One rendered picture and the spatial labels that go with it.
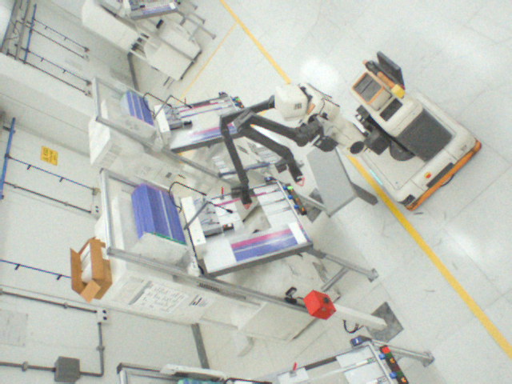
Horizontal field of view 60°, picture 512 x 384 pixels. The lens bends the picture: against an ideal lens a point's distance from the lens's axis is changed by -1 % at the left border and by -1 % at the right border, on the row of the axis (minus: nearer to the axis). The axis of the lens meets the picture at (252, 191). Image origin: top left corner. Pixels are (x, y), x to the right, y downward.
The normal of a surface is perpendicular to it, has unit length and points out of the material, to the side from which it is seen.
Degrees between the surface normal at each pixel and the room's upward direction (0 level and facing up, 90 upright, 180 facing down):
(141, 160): 90
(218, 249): 46
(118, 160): 90
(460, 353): 0
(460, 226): 0
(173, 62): 90
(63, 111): 90
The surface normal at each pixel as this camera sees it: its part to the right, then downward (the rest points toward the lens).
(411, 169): -0.73, -0.35
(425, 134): 0.29, 0.62
